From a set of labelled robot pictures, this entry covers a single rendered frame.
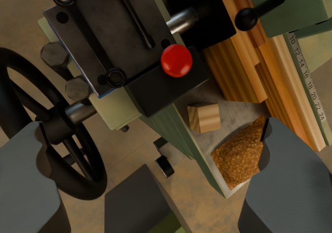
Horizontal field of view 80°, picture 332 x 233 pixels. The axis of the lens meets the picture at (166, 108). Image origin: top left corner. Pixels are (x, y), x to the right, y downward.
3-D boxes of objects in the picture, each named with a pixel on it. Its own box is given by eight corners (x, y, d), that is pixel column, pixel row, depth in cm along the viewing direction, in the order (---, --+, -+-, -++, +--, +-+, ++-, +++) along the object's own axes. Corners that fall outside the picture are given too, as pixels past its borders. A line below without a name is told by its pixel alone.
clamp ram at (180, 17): (131, 16, 28) (143, -18, 20) (174, -7, 30) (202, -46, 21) (163, 72, 30) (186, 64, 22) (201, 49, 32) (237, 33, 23)
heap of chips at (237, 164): (209, 153, 34) (218, 159, 32) (262, 114, 37) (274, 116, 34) (230, 191, 36) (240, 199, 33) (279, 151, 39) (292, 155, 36)
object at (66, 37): (49, 24, 21) (30, 1, 15) (140, -19, 23) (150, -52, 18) (118, 128, 24) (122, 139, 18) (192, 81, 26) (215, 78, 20)
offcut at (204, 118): (205, 101, 33) (218, 102, 30) (208, 124, 34) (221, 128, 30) (186, 105, 32) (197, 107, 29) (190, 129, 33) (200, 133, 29)
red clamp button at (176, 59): (153, 55, 18) (156, 53, 17) (180, 40, 19) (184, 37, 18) (169, 83, 19) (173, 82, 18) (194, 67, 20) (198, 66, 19)
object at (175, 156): (151, 142, 69) (157, 149, 61) (180, 123, 71) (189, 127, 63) (164, 162, 70) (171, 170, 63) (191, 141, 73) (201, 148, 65)
